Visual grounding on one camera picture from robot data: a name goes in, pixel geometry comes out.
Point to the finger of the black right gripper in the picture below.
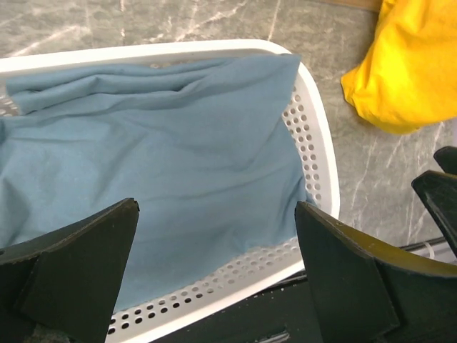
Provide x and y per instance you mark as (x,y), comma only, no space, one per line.
(437,191)

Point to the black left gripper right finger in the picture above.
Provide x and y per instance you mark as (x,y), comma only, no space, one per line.
(365,290)

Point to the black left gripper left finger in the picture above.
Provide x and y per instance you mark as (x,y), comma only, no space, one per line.
(68,280)

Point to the yellow shorts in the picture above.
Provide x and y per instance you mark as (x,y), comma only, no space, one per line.
(407,79)

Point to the white perforated laundry basket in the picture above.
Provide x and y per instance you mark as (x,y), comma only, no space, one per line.
(259,268)

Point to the grey-blue cloth in basket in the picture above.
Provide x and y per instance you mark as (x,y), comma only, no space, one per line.
(200,146)

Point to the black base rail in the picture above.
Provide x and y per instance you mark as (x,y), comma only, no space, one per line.
(283,314)

